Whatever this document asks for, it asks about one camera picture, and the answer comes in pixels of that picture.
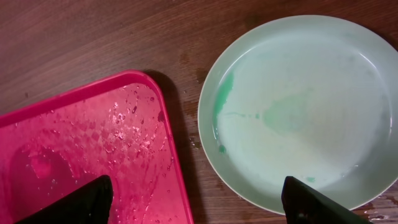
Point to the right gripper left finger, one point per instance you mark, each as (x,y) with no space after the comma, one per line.
(90,204)

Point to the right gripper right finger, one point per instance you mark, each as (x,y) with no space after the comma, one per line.
(304,205)

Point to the white plate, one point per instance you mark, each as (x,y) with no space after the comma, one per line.
(313,97)

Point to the red plastic tray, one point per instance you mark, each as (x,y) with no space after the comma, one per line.
(117,126)

